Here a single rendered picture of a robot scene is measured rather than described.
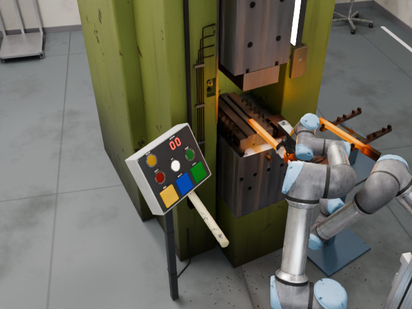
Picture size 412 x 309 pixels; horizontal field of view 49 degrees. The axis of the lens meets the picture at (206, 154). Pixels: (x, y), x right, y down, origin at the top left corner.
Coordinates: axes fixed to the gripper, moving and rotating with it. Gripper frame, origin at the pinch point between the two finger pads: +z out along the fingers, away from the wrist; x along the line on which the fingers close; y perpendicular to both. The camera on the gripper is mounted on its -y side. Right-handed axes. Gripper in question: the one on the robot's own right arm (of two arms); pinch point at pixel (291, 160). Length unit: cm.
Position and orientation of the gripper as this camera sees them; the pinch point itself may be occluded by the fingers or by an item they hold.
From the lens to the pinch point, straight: 219.9
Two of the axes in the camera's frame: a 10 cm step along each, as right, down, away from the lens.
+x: 9.0, -2.9, 3.4
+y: 0.2, 7.8, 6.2
